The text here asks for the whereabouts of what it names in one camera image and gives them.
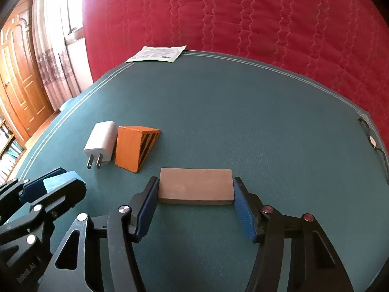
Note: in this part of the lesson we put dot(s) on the white charger plug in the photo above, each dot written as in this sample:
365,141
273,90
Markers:
101,141

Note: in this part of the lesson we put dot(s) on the red quilted blanket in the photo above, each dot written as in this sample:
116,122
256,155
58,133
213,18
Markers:
243,21

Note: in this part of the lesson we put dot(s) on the brown wooden door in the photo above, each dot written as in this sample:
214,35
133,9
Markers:
21,76

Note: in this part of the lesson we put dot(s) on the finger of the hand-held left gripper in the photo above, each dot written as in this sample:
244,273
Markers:
62,182
35,188

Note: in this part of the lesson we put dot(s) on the brown wooden block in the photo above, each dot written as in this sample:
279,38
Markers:
196,185

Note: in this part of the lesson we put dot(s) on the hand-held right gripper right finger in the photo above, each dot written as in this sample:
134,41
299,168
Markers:
243,213

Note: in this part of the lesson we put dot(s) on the orange striped wedge block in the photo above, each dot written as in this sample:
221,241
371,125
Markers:
129,146

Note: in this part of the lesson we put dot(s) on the sheer patterned curtain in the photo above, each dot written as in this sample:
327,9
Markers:
56,67

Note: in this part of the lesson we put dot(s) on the white paper packet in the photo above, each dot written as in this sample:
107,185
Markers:
156,54

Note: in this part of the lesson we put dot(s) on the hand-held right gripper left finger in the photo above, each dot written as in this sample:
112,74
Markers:
147,211

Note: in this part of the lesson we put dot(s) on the bright window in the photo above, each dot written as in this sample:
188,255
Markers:
76,3

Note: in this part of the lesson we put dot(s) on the wooden bookshelf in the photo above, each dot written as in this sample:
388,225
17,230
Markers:
7,152

